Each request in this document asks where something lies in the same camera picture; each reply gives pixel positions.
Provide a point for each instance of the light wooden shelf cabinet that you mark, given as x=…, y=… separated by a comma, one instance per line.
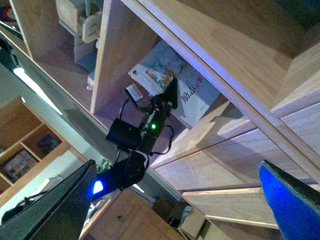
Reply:
x=265, y=65

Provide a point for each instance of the colourful illustrated book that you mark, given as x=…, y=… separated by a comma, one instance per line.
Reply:
x=155, y=82

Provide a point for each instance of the background wooden bookcase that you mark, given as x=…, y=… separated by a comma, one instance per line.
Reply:
x=28, y=144

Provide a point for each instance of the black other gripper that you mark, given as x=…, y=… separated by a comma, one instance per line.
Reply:
x=156, y=114

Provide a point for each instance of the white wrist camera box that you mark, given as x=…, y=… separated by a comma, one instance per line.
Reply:
x=133, y=91

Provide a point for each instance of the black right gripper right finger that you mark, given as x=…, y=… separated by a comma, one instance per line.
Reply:
x=294, y=204

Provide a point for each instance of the black other robot arm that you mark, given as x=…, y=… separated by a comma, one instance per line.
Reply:
x=126, y=172

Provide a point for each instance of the background wooden drawer cabinet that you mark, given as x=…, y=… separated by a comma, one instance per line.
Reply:
x=127, y=216

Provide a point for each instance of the white book with characters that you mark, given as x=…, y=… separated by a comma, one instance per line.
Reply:
x=195, y=96

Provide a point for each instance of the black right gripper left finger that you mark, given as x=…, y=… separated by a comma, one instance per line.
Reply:
x=59, y=214

